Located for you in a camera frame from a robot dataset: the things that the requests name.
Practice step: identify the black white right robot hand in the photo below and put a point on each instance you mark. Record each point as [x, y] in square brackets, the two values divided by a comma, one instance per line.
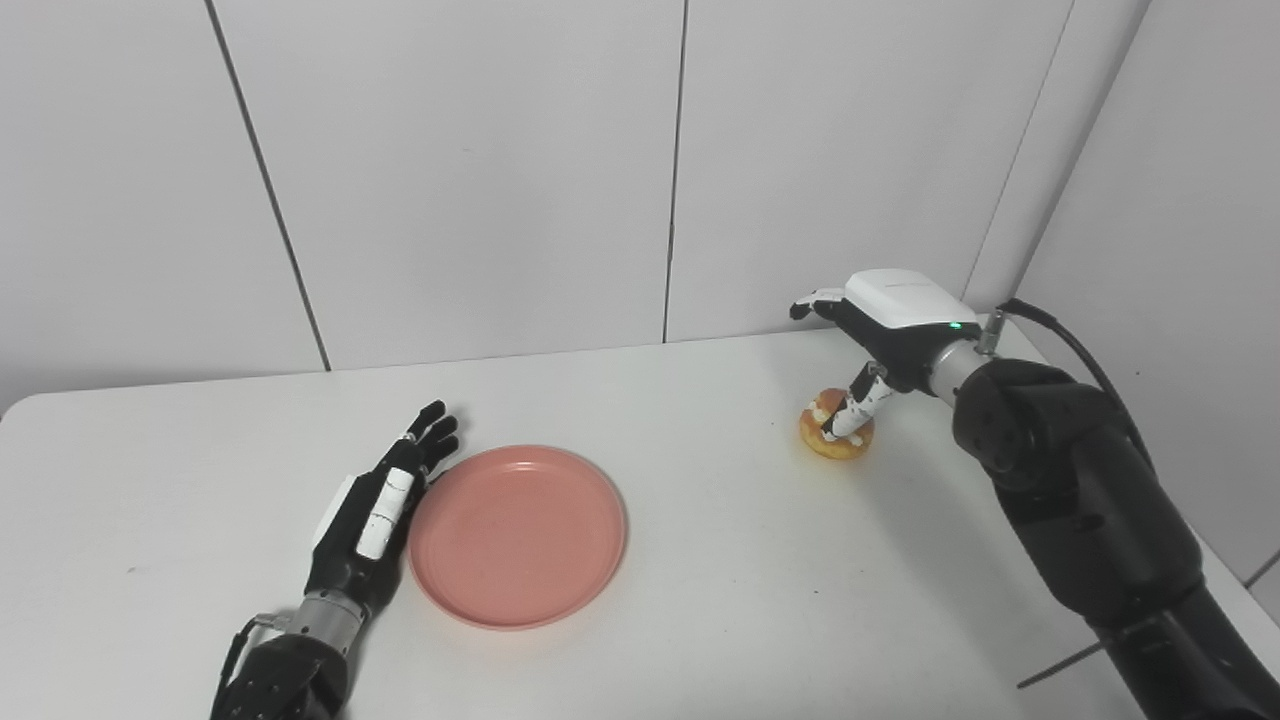
[900, 320]

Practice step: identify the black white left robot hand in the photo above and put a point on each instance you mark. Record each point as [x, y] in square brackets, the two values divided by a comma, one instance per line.
[350, 545]

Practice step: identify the cream puff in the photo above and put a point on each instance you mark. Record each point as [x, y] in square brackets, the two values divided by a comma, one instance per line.
[815, 432]

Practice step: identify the pink round plate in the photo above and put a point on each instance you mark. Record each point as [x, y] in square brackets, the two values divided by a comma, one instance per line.
[515, 540]

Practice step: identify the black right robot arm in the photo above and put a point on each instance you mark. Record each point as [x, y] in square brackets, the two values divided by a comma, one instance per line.
[1090, 500]

